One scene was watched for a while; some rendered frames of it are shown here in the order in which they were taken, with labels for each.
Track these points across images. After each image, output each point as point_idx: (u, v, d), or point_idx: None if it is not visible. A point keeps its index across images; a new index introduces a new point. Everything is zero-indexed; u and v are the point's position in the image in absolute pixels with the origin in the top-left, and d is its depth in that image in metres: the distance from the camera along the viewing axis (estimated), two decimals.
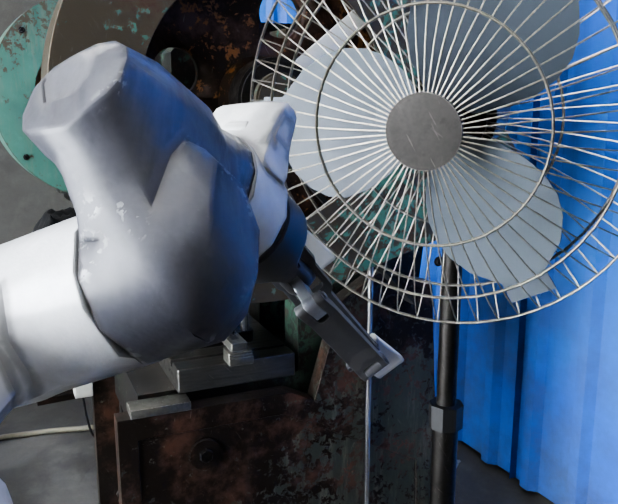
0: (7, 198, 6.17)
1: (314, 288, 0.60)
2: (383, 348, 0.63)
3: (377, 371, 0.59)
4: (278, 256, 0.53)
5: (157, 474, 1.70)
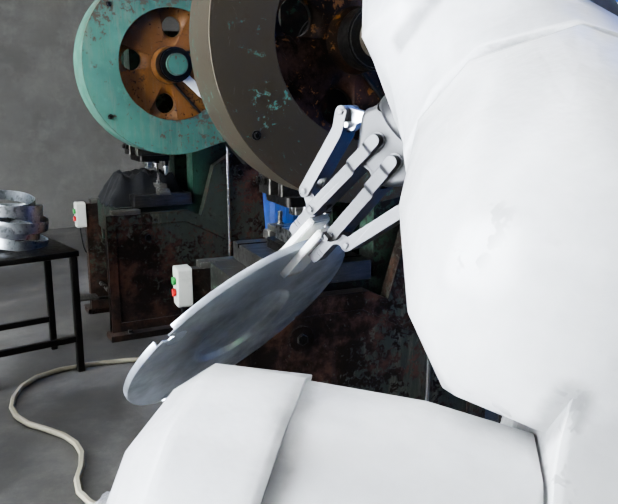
0: (50, 176, 6.55)
1: (364, 165, 0.67)
2: (298, 230, 0.72)
3: (306, 185, 0.71)
4: None
5: (263, 354, 2.08)
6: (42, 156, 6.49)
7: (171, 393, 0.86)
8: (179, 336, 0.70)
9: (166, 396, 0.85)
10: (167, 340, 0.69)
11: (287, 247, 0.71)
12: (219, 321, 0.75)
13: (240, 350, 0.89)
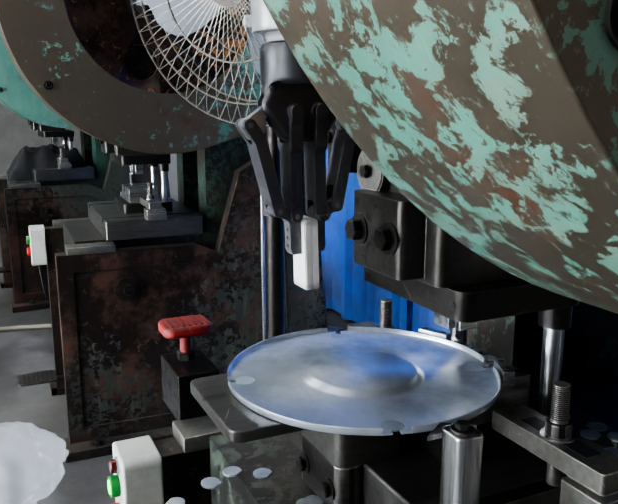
0: None
1: (295, 142, 0.69)
2: (303, 243, 0.71)
3: (270, 211, 0.70)
4: (266, 55, 0.66)
5: (89, 303, 2.17)
6: None
7: (346, 334, 0.91)
8: (246, 382, 0.76)
9: (341, 333, 0.91)
10: (237, 378, 0.77)
11: (313, 424, 0.65)
12: (305, 381, 0.76)
13: (412, 353, 0.85)
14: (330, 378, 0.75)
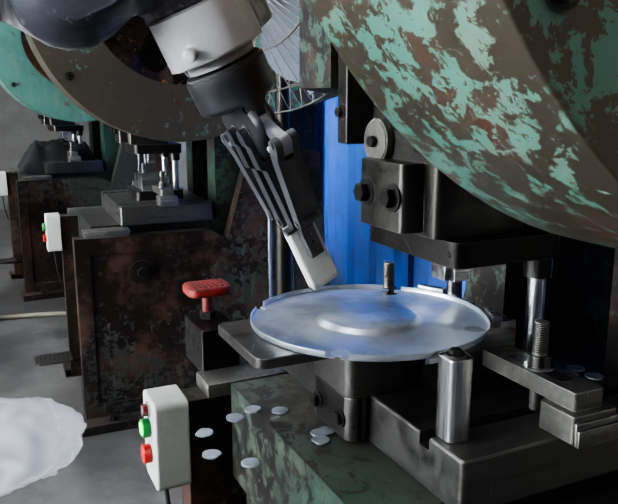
0: (3, 158, 6.75)
1: None
2: (318, 237, 0.72)
3: (311, 218, 0.67)
4: (250, 71, 0.62)
5: (105, 285, 2.28)
6: None
7: (271, 307, 0.94)
8: (343, 354, 0.78)
9: (266, 308, 0.94)
10: (334, 354, 0.77)
11: (466, 344, 0.79)
12: (367, 335, 0.83)
13: (339, 300, 0.98)
14: (380, 325, 0.85)
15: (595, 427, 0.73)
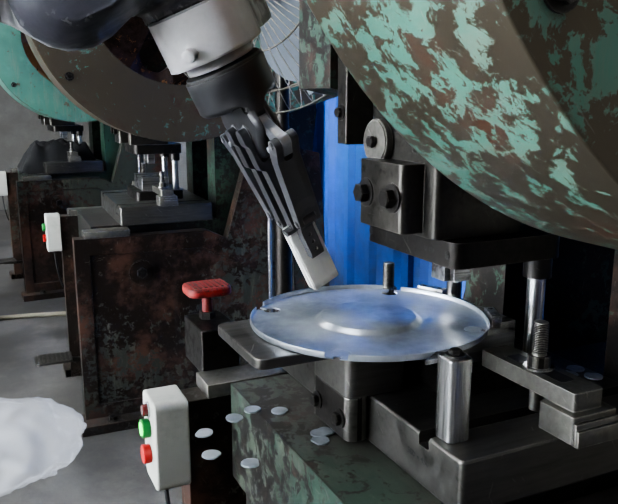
0: (3, 158, 6.75)
1: (270, 155, 0.67)
2: (318, 237, 0.72)
3: (311, 218, 0.67)
4: (250, 71, 0.62)
5: (105, 285, 2.28)
6: None
7: (331, 353, 0.77)
8: (471, 330, 0.86)
9: (335, 355, 0.77)
10: (479, 331, 0.85)
11: (441, 294, 0.99)
12: (421, 320, 0.89)
13: (297, 328, 0.86)
14: (403, 312, 0.90)
15: (594, 427, 0.73)
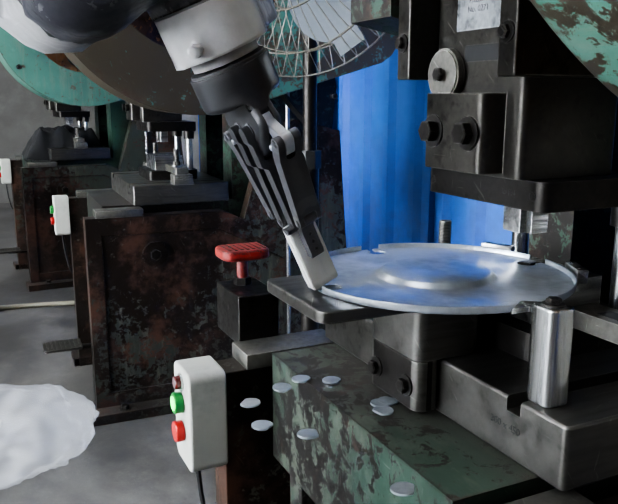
0: (5, 150, 6.64)
1: (273, 153, 0.67)
2: (318, 237, 0.72)
3: (312, 217, 0.67)
4: (254, 69, 0.62)
5: (117, 267, 2.18)
6: None
7: None
8: None
9: None
10: None
11: (426, 243, 0.93)
12: (474, 265, 0.83)
13: (407, 296, 0.71)
14: (452, 261, 0.83)
15: None
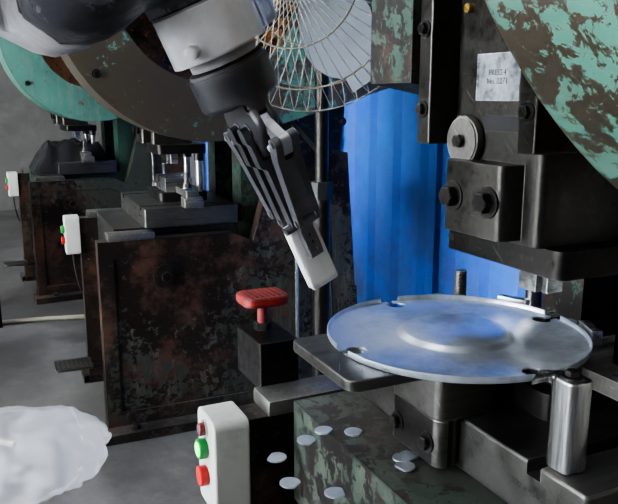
0: (9, 158, 6.67)
1: None
2: (318, 237, 0.71)
3: (311, 217, 0.67)
4: (252, 70, 0.62)
5: (129, 289, 2.21)
6: (1, 138, 6.61)
7: None
8: None
9: None
10: None
11: (327, 326, 0.83)
12: (413, 319, 0.87)
13: (539, 348, 0.78)
14: (419, 321, 0.85)
15: None
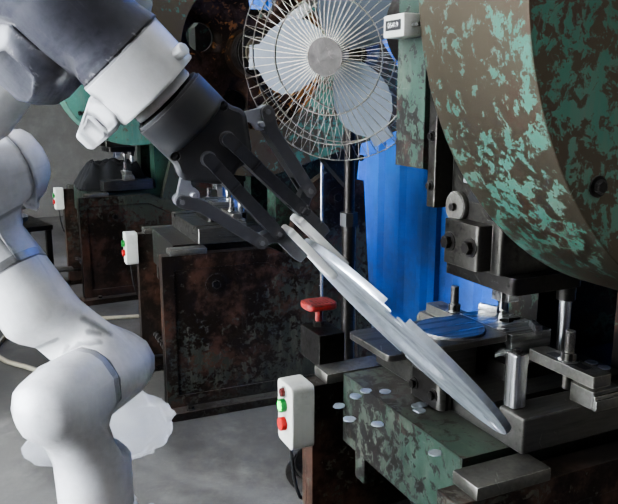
0: None
1: (244, 163, 0.69)
2: None
3: (310, 185, 0.71)
4: (202, 80, 0.67)
5: (185, 294, 2.70)
6: None
7: None
8: None
9: None
10: None
11: None
12: (393, 335, 0.84)
13: (440, 368, 0.69)
14: (389, 323, 0.82)
15: (606, 398, 1.15)
